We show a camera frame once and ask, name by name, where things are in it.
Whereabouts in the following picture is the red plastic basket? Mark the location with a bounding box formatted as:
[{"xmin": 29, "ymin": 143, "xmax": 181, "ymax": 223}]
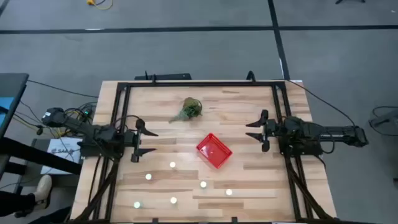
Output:
[{"xmin": 195, "ymin": 133, "xmax": 234, "ymax": 170}]

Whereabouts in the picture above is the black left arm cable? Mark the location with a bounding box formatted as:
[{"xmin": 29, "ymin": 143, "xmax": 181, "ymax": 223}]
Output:
[{"xmin": 112, "ymin": 114, "xmax": 141, "ymax": 133}]

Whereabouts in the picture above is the black desk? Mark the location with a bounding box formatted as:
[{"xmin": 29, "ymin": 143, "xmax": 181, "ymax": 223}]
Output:
[{"xmin": 0, "ymin": 73, "xmax": 30, "ymax": 139}]

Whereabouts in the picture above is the black cable bundle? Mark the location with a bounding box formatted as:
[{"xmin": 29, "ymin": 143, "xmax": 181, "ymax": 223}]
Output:
[{"xmin": 12, "ymin": 79, "xmax": 100, "ymax": 139}]

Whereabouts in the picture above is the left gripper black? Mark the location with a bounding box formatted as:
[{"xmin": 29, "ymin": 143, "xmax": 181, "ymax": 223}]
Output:
[{"xmin": 123, "ymin": 118, "xmax": 159, "ymax": 164}]

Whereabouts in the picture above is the person's leg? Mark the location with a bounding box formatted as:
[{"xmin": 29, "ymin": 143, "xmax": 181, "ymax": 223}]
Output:
[{"xmin": 0, "ymin": 190, "xmax": 35, "ymax": 218}]

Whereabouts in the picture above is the potted green succulent plant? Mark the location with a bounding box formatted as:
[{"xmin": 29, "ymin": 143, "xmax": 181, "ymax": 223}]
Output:
[{"xmin": 169, "ymin": 96, "xmax": 203, "ymax": 124}]

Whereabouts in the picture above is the white printed box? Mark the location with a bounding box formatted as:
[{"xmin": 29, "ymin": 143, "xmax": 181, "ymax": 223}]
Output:
[{"xmin": 40, "ymin": 136, "xmax": 83, "ymax": 176}]

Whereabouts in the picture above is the black metal table frame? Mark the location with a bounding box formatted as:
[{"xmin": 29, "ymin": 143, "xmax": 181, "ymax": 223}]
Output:
[{"xmin": 72, "ymin": 80, "xmax": 338, "ymax": 224}]

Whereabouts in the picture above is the person's shoe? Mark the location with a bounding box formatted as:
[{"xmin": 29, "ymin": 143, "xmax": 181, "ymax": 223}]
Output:
[{"xmin": 32, "ymin": 174, "xmax": 53, "ymax": 210}]

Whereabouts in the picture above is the black box with antenna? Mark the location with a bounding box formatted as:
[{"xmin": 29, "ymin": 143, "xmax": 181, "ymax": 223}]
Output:
[{"xmin": 134, "ymin": 70, "xmax": 192, "ymax": 82}]

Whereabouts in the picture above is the black floor cable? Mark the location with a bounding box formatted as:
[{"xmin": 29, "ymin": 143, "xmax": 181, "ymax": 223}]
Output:
[{"xmin": 287, "ymin": 79, "xmax": 357, "ymax": 128}]

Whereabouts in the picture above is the yellow cable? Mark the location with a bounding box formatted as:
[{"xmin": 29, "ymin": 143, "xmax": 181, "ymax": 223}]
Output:
[{"xmin": 86, "ymin": 0, "xmax": 114, "ymax": 11}]

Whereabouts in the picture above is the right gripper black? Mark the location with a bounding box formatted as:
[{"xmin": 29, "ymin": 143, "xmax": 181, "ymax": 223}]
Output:
[{"xmin": 245, "ymin": 109, "xmax": 285, "ymax": 153}]

